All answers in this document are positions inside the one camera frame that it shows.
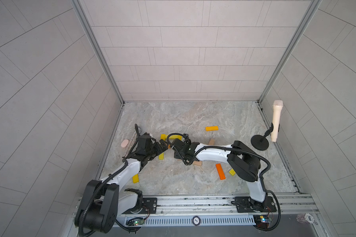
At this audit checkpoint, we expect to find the glitter silver microphone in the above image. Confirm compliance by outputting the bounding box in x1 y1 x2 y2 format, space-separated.
124 126 141 157

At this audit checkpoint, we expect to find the amber orange far block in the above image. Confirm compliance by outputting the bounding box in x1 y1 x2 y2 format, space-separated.
205 126 219 131

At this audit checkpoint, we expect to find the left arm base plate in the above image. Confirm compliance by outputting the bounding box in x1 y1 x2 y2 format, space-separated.
122 197 158 215

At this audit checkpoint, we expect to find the left circuit board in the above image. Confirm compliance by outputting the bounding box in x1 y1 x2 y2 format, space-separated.
126 217 145 227

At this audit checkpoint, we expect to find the round sticker on rail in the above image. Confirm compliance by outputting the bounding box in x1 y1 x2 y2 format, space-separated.
192 216 201 226

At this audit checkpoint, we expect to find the aluminium rail frame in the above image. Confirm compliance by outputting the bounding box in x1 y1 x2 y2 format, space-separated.
117 193 330 237

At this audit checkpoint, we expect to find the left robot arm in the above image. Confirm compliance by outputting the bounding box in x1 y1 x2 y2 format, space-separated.
74 133 168 237

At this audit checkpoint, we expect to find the circuit board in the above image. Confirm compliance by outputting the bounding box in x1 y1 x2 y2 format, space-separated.
253 215 273 230
126 217 145 227

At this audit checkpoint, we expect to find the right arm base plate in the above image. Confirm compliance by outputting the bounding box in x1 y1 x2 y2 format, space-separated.
231 196 277 213

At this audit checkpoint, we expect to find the red orange block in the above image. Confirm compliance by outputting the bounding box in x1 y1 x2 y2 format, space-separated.
216 164 226 180

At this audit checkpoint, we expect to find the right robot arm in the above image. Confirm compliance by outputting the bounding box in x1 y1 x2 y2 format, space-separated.
166 133 281 232

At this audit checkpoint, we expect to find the right circuit board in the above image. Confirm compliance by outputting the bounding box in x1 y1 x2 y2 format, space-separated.
253 215 273 230

